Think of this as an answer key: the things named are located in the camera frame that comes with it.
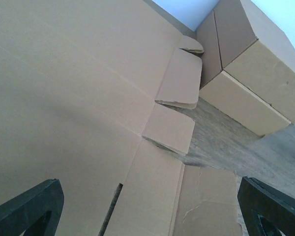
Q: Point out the large cardboard box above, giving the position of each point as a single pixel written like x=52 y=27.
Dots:
x=239 y=39
x=86 y=95

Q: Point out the lower folded cardboard box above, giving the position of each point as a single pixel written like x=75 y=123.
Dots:
x=234 y=99

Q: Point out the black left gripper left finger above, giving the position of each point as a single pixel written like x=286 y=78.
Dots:
x=35 y=212

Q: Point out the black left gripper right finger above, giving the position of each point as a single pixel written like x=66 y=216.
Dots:
x=266 y=211

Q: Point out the large folded cardboard box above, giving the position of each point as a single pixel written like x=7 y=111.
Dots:
x=239 y=39

